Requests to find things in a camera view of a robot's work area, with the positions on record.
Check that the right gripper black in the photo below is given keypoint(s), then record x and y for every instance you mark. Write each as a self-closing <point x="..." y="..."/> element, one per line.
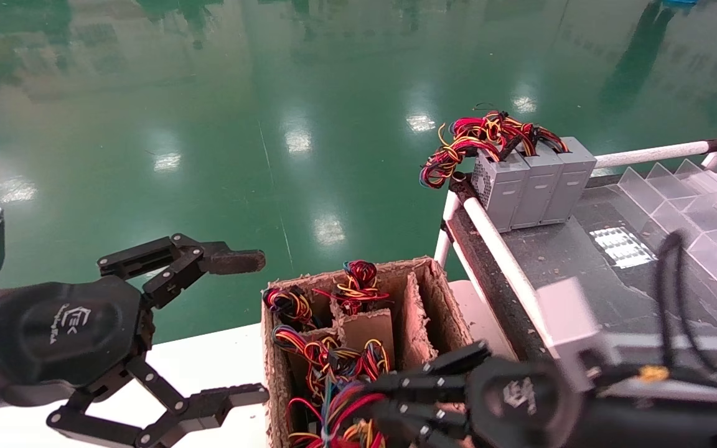
<point x="520" y="404"/>

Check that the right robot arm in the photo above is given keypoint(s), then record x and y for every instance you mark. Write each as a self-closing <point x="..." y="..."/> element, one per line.
<point x="645" y="426"/>

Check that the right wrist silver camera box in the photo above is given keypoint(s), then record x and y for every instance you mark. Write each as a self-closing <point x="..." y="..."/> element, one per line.
<point x="573" y="323"/>

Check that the worn cardboard divider box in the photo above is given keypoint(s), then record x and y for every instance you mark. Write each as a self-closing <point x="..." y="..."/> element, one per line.
<point x="424" y="311"/>

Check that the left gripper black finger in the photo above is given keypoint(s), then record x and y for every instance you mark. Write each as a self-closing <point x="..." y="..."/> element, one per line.
<point x="234" y="261"/>

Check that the white rack leg pipe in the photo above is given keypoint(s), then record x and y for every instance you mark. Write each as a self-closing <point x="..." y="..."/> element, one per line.
<point x="444" y="246"/>

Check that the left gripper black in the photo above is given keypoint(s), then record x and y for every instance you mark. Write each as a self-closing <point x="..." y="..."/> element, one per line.
<point x="66" y="336"/>

